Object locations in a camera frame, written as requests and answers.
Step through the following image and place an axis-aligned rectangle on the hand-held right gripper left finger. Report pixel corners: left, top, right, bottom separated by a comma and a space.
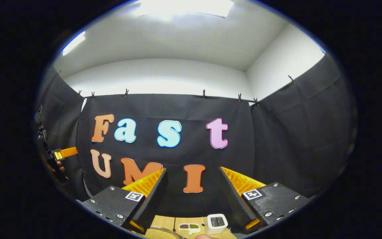
76, 168, 169, 234

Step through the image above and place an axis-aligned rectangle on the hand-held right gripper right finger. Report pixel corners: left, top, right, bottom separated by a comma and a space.
218, 166, 311, 234

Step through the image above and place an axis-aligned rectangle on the steel pot with black handle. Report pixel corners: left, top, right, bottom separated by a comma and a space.
144, 226, 182, 239

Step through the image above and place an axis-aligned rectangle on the white toaster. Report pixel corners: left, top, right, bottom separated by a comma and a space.
204, 213, 228, 235

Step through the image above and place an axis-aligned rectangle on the heap of soybeans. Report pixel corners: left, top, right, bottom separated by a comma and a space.
146, 227, 178, 239

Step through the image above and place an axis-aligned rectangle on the small white divided dish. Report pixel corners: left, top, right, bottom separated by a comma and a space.
178, 223, 201, 235

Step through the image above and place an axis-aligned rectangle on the ceiling light panel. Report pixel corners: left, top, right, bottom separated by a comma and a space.
62, 31, 86, 56
135, 0, 234, 18

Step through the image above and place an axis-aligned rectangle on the row of cloth clips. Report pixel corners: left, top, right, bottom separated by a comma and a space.
57, 48, 327, 107

